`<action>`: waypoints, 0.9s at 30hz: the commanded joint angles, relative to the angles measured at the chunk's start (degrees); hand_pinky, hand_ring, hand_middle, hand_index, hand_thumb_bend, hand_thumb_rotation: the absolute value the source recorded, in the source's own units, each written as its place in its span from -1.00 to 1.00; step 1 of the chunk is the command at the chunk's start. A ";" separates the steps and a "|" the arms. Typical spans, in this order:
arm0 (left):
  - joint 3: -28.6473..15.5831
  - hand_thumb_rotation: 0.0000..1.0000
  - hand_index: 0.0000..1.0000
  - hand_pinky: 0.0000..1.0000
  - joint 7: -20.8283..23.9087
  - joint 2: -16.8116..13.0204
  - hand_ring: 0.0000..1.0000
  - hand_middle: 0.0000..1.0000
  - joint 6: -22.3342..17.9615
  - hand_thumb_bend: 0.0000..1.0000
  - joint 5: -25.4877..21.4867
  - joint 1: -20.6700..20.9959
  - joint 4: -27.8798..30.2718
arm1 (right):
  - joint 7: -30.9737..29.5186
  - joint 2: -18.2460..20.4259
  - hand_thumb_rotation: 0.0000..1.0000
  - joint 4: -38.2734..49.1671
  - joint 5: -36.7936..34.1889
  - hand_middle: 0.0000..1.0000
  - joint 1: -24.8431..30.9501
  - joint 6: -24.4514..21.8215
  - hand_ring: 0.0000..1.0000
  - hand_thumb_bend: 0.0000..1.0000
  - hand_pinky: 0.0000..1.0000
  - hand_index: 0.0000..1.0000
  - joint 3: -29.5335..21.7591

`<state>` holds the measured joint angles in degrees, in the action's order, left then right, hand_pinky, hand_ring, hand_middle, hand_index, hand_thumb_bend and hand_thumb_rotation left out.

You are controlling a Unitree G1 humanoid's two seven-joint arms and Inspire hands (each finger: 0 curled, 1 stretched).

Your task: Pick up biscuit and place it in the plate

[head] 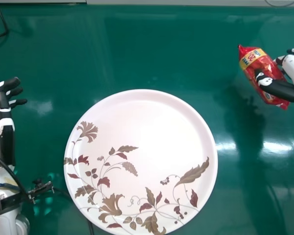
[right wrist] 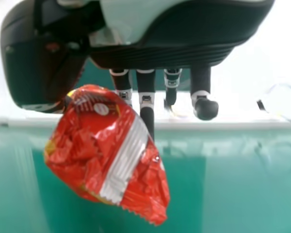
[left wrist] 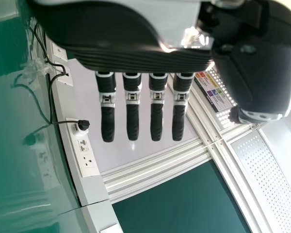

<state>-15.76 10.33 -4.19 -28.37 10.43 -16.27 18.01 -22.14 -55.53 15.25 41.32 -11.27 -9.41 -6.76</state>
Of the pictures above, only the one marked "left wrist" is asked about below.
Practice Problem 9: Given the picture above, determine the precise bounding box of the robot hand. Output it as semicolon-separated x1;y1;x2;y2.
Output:
29;0;291;143

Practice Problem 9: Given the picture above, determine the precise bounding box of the small white socket plate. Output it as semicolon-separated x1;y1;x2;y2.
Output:
51;41;69;60

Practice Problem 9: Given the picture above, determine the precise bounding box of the white socket plate with plug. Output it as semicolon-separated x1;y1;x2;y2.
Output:
53;61;74;87

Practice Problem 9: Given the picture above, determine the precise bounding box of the white back panel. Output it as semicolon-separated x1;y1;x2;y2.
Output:
67;57;201;173

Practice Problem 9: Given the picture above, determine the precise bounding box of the colourful label sign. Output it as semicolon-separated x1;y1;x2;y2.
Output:
194;70;234;113

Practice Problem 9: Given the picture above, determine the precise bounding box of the black plug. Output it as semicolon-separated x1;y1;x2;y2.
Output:
75;118;91;132

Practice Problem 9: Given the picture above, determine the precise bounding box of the clear plastic wrap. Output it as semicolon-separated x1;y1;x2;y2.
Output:
20;57;50;80

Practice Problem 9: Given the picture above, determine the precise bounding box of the white plug adapter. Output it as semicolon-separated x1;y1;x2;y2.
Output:
72;122;89;137

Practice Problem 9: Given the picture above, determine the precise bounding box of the long white socket strip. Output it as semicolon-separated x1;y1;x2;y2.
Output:
65;116;101;178

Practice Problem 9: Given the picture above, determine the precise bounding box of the perforated grey metal panel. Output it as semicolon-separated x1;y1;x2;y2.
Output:
229;130;291;233

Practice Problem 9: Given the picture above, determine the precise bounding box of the black cable on table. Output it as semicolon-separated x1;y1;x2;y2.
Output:
26;18;66;75

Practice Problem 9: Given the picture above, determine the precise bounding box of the black plug cable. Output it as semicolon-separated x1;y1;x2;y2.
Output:
48;68;82;126

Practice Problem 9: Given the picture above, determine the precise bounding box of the ridged aluminium frame rail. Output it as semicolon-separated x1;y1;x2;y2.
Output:
100;135;218;204

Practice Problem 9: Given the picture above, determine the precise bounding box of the white table edge rail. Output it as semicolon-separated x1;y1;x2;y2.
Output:
45;31;127;233

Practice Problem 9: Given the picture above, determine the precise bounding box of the slanted aluminium frame rail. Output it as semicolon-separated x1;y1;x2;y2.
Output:
169;72;266;233

